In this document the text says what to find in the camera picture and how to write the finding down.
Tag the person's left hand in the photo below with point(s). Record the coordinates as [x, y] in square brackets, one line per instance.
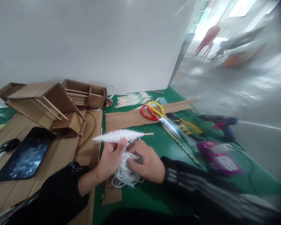
[107, 161]

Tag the person's right hand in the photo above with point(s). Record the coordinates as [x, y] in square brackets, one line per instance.
[149, 166]

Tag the person's right fingers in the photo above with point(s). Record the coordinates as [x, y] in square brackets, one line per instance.
[138, 152]

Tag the person's left thumb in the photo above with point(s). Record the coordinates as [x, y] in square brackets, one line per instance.
[121, 146]

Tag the person's left fingers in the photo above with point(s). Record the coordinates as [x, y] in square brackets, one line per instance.
[110, 147]

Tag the white yarn spindle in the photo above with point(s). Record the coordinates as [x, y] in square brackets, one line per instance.
[114, 135]

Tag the white yarn tangle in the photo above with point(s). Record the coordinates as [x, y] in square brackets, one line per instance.
[126, 178]

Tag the long cardboard strip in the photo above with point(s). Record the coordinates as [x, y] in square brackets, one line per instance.
[126, 119]

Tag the long thin wooden stick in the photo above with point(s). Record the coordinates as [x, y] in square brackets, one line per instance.
[185, 148]

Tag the pile of wrapped chopsticks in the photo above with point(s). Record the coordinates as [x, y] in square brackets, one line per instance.
[131, 99]

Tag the small cardboard piece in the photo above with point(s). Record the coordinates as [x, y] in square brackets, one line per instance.
[112, 195]

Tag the green mat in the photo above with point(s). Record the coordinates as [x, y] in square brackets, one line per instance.
[154, 199]

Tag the large cardboard sheet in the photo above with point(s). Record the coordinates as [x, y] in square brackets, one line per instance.
[61, 151]

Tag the cardboard box with compartments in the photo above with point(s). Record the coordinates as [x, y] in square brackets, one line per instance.
[96, 97]

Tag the yellow and black pliers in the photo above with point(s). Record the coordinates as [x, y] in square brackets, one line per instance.
[189, 127]

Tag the person's body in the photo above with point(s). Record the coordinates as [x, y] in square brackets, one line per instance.
[142, 216]

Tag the purple power strip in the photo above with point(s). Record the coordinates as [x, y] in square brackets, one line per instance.
[222, 162]

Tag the black smartphone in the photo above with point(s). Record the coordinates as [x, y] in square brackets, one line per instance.
[25, 154]

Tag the cardboard model house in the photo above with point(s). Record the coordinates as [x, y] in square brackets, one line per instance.
[37, 103]

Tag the dark blue glue gun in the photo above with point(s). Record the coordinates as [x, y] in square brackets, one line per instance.
[227, 131]

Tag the black computer mouse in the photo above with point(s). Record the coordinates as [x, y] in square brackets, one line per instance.
[8, 145]

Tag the small open cardboard box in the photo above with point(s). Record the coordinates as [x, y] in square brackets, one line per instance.
[7, 90]

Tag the red plastic chair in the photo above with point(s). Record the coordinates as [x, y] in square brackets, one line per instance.
[207, 41]

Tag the orange box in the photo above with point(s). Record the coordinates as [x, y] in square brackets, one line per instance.
[238, 59]

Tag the grey folding chair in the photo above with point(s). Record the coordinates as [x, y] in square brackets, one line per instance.
[238, 41]

